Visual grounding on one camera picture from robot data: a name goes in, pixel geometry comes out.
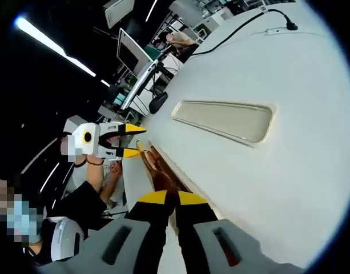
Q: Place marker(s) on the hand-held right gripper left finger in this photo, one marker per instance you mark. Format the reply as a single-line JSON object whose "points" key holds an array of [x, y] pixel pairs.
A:
{"points": [[146, 228]]}

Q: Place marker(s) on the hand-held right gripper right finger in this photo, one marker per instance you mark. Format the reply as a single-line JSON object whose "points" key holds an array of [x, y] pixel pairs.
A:
{"points": [[192, 228]]}

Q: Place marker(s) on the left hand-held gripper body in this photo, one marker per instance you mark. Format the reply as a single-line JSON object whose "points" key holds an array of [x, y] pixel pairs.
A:
{"points": [[77, 142]]}

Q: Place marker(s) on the wooden spoon utensil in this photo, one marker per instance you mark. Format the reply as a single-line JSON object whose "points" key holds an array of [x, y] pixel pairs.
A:
{"points": [[163, 182]]}

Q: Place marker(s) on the white computer monitor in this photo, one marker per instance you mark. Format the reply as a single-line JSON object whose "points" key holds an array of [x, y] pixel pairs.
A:
{"points": [[132, 54]]}

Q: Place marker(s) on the white chest-worn device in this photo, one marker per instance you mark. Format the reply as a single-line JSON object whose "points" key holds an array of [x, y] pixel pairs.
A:
{"points": [[63, 239]]}

